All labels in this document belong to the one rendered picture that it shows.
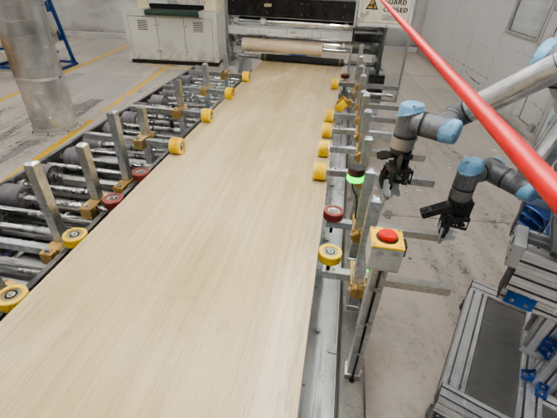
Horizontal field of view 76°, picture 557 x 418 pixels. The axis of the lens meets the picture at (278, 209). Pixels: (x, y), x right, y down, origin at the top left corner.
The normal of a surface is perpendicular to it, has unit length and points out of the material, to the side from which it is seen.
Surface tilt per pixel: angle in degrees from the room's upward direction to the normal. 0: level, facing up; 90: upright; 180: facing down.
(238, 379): 0
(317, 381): 0
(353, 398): 0
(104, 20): 90
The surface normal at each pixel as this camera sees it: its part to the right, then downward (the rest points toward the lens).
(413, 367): 0.04, -0.83
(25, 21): 0.61, 0.47
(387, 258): -0.18, 0.55
